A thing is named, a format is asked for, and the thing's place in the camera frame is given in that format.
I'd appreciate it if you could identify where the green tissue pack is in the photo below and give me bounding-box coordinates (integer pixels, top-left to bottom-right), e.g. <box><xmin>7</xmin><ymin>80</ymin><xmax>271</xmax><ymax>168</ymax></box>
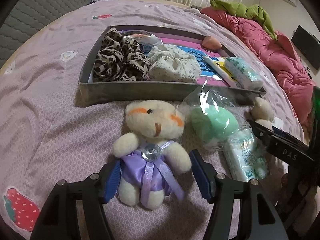
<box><xmin>223</xmin><ymin>128</ymin><xmax>269</xmax><ymax>182</ymax></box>
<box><xmin>225</xmin><ymin>57</ymin><xmax>263</xmax><ymax>90</ymax></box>

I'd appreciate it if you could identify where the teddy bear purple dress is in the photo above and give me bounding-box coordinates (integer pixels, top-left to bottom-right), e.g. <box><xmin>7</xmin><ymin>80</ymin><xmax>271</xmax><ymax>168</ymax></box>
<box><xmin>112</xmin><ymin>100</ymin><xmax>191</xmax><ymax>210</ymax></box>

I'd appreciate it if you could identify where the green sponge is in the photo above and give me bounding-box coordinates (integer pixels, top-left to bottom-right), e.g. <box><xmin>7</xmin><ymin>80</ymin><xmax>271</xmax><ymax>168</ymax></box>
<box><xmin>178</xmin><ymin>83</ymin><xmax>244</xmax><ymax>148</ymax></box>

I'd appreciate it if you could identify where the yellow doll face packet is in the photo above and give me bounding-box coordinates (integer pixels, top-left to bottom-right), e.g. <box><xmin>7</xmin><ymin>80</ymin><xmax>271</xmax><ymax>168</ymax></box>
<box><xmin>204</xmin><ymin>56</ymin><xmax>243</xmax><ymax>89</ymax></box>

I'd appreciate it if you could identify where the peach makeup sponge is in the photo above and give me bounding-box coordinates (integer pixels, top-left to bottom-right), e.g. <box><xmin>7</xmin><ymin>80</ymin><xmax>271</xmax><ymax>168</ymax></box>
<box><xmin>202</xmin><ymin>36</ymin><xmax>222</xmax><ymax>50</ymax></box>

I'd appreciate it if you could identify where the white floral scrunchie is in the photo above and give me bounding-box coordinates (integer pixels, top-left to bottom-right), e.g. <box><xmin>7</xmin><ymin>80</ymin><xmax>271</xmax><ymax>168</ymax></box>
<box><xmin>148</xmin><ymin>44</ymin><xmax>201</xmax><ymax>83</ymax></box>

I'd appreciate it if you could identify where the leopard print scrunchie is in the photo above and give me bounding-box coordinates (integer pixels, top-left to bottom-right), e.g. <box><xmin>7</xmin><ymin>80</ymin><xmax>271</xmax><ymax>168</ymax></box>
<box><xmin>93</xmin><ymin>28</ymin><xmax>151</xmax><ymax>82</ymax></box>

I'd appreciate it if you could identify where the purple doll face packet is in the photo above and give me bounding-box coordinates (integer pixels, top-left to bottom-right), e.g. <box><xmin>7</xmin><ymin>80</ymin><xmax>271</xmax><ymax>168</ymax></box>
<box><xmin>119</xmin><ymin>30</ymin><xmax>163</xmax><ymax>55</ymax></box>

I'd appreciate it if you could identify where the person's right hand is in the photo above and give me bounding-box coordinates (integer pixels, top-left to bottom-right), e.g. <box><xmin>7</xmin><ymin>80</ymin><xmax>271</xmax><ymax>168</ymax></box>
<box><xmin>276</xmin><ymin>172</ymin><xmax>319</xmax><ymax>236</ymax></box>

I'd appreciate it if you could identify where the pink quilt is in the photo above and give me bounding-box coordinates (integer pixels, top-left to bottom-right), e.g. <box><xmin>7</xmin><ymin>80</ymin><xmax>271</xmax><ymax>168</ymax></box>
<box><xmin>200</xmin><ymin>7</ymin><xmax>315</xmax><ymax>129</ymax></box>

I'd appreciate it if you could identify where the purple patterned bed sheet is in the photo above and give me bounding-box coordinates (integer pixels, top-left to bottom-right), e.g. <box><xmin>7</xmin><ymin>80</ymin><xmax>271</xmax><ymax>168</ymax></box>
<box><xmin>1</xmin><ymin>0</ymin><xmax>304</xmax><ymax>239</ymax></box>

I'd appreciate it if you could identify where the pink and blue book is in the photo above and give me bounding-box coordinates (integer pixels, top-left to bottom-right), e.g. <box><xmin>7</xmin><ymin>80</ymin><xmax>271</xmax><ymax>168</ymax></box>
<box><xmin>148</xmin><ymin>38</ymin><xmax>229</xmax><ymax>87</ymax></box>

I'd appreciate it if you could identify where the purple cardboard box tray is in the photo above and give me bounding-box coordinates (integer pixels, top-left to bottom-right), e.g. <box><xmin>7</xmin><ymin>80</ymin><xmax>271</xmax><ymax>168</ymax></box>
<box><xmin>77</xmin><ymin>25</ymin><xmax>266</xmax><ymax>106</ymax></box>

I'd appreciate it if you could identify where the green blanket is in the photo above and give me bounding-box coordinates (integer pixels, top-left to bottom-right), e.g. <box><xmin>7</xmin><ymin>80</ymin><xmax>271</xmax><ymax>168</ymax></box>
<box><xmin>210</xmin><ymin>0</ymin><xmax>278</xmax><ymax>40</ymax></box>

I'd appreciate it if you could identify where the grey quilted headboard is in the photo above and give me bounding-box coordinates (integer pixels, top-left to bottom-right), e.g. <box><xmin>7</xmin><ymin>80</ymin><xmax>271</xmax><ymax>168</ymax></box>
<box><xmin>1</xmin><ymin>0</ymin><xmax>91</xmax><ymax>66</ymax></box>

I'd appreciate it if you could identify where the black wall television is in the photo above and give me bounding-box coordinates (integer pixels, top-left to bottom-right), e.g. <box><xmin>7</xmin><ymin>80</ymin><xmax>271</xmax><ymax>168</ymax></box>
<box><xmin>291</xmin><ymin>25</ymin><xmax>320</xmax><ymax>70</ymax></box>

